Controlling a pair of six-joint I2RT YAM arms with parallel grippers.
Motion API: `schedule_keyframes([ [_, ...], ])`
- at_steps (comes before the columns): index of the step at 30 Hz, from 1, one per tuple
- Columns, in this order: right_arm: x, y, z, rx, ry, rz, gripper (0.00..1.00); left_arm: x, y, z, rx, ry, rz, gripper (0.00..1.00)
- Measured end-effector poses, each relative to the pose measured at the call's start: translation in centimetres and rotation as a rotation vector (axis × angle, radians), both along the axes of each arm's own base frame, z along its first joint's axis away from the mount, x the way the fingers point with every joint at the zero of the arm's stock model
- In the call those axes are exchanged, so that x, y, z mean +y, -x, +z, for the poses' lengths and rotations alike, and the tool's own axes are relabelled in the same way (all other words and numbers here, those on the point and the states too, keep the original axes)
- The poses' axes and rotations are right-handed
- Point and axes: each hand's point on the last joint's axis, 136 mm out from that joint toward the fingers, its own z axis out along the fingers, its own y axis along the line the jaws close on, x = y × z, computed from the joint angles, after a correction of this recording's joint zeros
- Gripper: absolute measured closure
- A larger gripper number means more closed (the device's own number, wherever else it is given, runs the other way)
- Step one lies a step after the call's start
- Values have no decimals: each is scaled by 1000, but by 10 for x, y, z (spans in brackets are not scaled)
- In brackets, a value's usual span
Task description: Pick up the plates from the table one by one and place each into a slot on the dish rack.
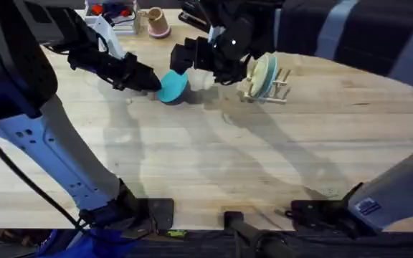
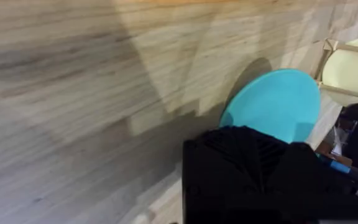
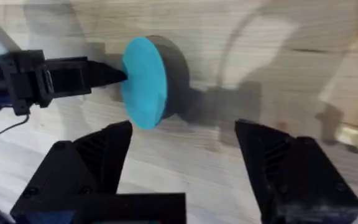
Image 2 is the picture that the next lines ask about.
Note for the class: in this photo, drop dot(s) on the cream round plate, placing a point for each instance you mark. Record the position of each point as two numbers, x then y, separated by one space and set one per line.
351 70

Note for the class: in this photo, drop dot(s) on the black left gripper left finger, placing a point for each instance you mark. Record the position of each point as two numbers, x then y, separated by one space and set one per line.
219 174

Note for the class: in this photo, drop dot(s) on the wooden peg dish rack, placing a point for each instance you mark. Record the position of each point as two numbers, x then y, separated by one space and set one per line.
328 51

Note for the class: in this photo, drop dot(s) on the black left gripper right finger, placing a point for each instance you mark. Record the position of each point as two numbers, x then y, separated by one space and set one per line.
294 177

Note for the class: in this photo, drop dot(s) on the blue round plate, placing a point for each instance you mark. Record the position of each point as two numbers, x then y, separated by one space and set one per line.
275 102

